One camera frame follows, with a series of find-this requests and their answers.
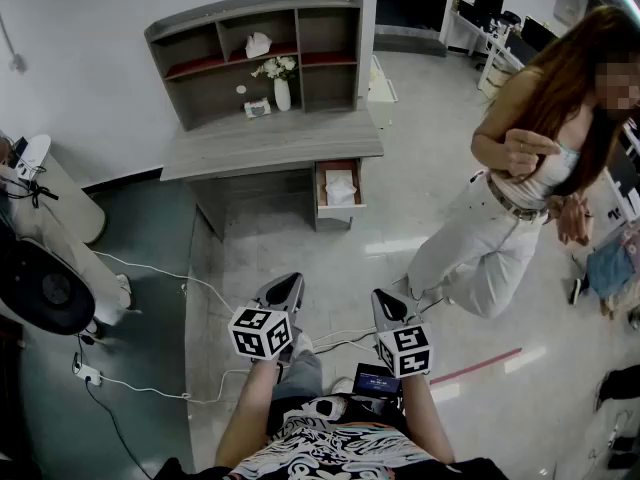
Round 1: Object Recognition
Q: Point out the white cylindrical round table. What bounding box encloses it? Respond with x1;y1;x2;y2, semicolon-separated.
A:
19;134;108;246

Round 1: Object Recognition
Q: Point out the white crumpled plastic bag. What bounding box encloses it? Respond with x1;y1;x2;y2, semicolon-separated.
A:
244;31;273;60

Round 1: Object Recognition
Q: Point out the grey wooden desk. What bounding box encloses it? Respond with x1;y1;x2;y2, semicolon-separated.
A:
159;109;386;243

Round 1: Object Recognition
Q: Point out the white plastic bag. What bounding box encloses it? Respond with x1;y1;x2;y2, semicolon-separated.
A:
244;31;273;60
327;176;358;204

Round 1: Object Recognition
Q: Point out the black device with screen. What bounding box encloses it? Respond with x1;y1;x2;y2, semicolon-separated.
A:
351;362;404;399

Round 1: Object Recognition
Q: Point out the white power strip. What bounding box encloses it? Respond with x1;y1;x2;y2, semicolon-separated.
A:
71;362;102;387

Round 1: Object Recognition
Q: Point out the person's right forearm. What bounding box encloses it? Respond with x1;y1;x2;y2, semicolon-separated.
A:
397;373;457;465

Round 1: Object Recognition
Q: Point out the black computer monitor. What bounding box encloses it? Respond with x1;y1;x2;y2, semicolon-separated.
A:
471;0;506;20
518;14;560;53

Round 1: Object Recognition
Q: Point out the pastel tissue box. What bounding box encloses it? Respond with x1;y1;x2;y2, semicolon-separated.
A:
243;96;273;119

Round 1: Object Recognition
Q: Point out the white ceramic vase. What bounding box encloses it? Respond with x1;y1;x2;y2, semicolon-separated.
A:
273;77;292;113

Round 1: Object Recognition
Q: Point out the red floor tape strip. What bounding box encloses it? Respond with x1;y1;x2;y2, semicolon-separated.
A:
428;347;524;387

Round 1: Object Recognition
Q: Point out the person's grey trouser leg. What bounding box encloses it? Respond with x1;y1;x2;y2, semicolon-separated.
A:
271;340;325;405

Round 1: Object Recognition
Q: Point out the brown wooden drawer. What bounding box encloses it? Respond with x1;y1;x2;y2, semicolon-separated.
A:
314;157;367;220

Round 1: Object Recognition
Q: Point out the person's left forearm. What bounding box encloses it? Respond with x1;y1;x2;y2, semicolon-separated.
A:
213;357;282;469

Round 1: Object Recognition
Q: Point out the white flower bouquet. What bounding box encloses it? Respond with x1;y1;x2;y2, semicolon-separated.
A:
251;55;299;82

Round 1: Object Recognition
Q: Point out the grey wooden shelf unit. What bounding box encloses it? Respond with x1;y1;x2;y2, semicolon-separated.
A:
143;0;365;133

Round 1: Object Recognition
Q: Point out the black floor cable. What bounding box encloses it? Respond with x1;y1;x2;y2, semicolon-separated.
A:
83;382;154;477

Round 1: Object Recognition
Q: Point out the white flat sheet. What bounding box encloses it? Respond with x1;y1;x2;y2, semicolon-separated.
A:
324;169;360;206

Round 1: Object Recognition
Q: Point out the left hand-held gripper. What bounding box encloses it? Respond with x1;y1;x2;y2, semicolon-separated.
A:
227;272;306;369

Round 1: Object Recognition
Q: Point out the wall socket with conduit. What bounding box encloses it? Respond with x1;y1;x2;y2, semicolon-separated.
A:
0;12;27;75

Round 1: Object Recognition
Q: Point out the long white office desk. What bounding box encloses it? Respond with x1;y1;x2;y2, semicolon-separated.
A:
443;6;524;94

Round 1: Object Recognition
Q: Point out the person's black graphic shirt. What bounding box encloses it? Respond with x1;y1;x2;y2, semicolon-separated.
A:
159;392;509;480

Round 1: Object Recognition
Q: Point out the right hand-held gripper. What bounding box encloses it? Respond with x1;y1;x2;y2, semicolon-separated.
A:
371;287;434;380

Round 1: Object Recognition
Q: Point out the white power cable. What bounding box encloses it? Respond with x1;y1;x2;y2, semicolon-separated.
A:
91;249;237;315
98;367;249;405
310;325;380;355

